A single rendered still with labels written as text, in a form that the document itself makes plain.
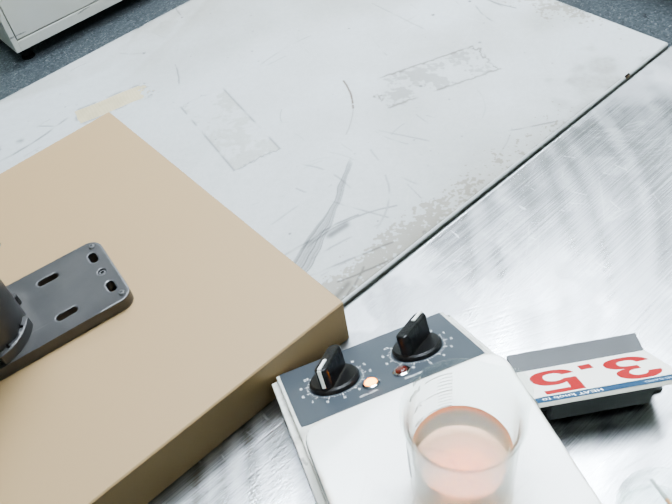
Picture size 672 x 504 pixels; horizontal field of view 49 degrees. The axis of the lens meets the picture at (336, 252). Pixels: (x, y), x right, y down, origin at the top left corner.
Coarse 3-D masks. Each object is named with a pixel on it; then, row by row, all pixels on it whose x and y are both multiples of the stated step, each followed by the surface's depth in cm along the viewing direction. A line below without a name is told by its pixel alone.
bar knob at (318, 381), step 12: (336, 348) 45; (324, 360) 44; (336, 360) 45; (324, 372) 43; (336, 372) 44; (348, 372) 45; (312, 384) 45; (324, 384) 43; (336, 384) 44; (348, 384) 44
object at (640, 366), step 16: (560, 368) 48; (576, 368) 48; (592, 368) 47; (608, 368) 47; (624, 368) 46; (640, 368) 46; (656, 368) 45; (544, 384) 46; (560, 384) 46; (576, 384) 45; (592, 384) 45; (608, 384) 44
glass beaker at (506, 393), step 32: (416, 384) 32; (448, 384) 33; (480, 384) 33; (512, 384) 32; (416, 416) 34; (512, 416) 33; (416, 448) 30; (512, 448) 30; (416, 480) 33; (448, 480) 30; (480, 480) 30; (512, 480) 32
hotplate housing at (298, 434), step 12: (456, 324) 48; (468, 336) 46; (480, 348) 44; (276, 384) 48; (276, 396) 46; (288, 408) 45; (288, 420) 43; (300, 432) 41; (300, 444) 41; (300, 456) 40; (312, 468) 40; (312, 480) 39; (312, 492) 41
